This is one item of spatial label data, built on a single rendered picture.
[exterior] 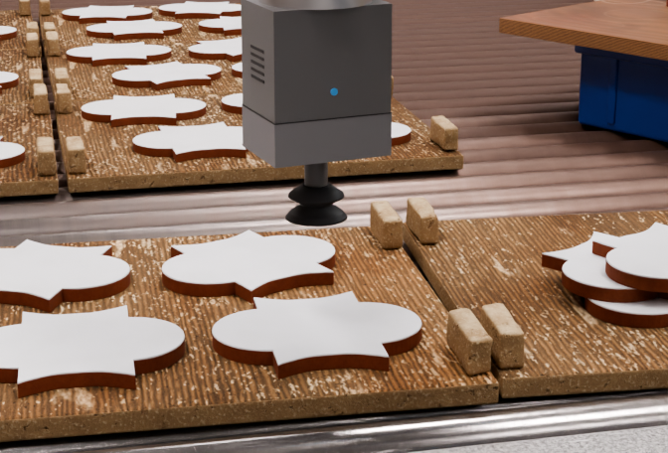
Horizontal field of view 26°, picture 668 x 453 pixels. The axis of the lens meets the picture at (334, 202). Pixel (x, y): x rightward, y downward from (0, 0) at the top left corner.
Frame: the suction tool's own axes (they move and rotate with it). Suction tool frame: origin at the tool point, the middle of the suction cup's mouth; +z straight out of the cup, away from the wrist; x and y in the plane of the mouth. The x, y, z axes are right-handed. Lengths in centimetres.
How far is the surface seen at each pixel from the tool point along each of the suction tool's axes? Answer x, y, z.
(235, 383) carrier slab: 5.0, 7.9, 9.1
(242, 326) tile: -1.7, 5.0, 8.0
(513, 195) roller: -32.0, -34.5, 11.2
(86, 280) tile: -15.4, 12.8, 8.0
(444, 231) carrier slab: -18.6, -19.8, 9.2
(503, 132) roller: -55, -46, 11
